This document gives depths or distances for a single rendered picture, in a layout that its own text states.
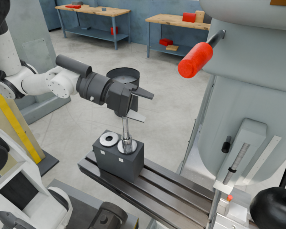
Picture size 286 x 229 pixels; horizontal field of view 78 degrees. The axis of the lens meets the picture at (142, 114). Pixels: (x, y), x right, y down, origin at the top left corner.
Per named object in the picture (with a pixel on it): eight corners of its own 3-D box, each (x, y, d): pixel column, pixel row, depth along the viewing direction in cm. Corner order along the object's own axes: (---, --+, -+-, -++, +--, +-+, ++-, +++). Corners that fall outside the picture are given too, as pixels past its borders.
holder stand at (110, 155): (133, 184, 88) (132, 160, 76) (97, 167, 96) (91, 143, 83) (144, 165, 97) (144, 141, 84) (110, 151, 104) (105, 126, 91)
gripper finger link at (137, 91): (151, 102, 49) (130, 93, 49) (154, 94, 51) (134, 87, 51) (152, 97, 47) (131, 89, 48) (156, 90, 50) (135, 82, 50)
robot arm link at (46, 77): (78, 91, 53) (50, 95, 60) (93, 75, 59) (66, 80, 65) (65, 72, 49) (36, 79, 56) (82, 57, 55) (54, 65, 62)
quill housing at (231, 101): (263, 204, 45) (362, 103, 25) (186, 167, 53) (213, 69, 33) (267, 153, 58) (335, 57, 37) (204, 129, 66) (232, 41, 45)
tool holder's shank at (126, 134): (121, 136, 78) (119, 117, 71) (127, 132, 80) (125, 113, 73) (125, 140, 76) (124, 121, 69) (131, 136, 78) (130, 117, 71)
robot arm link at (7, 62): (-12, 90, 64) (-48, 31, 47) (16, 71, 73) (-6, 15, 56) (17, 103, 64) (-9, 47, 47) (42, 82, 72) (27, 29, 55)
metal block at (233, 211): (240, 227, 67) (246, 221, 63) (223, 219, 69) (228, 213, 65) (241, 215, 70) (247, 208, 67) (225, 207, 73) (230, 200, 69)
